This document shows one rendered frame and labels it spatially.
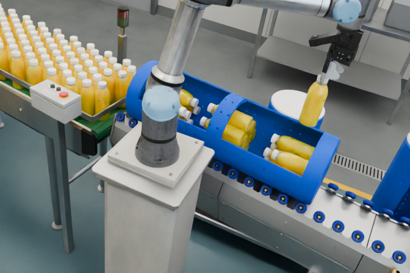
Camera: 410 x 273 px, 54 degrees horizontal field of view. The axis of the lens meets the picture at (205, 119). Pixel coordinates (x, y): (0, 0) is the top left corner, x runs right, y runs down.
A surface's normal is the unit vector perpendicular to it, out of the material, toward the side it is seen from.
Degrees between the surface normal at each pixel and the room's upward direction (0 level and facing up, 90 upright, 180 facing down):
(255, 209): 70
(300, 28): 90
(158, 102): 5
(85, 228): 0
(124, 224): 90
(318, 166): 49
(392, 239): 0
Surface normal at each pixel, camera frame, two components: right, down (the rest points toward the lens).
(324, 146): -0.02, -0.63
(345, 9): 0.05, 0.55
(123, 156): 0.13, -0.83
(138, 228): -0.39, 0.49
